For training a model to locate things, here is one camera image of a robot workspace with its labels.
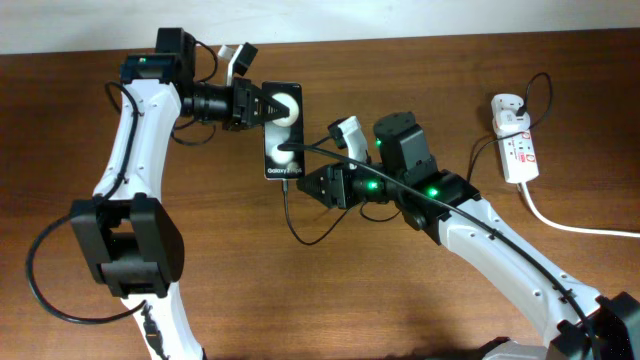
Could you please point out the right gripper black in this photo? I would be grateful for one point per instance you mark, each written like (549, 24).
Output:
(339, 182)

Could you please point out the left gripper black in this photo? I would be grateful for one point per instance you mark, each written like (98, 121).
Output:
(244, 100)

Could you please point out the black smartphone with white circles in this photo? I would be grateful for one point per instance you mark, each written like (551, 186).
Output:
(279, 164)

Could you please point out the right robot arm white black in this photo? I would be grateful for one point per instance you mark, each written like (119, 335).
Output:
(573, 319)

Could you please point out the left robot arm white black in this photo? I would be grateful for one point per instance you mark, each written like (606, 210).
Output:
(129, 242)

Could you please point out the white power strip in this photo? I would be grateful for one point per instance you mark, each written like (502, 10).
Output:
(518, 158)

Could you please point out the white usb wall charger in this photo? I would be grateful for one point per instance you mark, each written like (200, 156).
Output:
(507, 122)

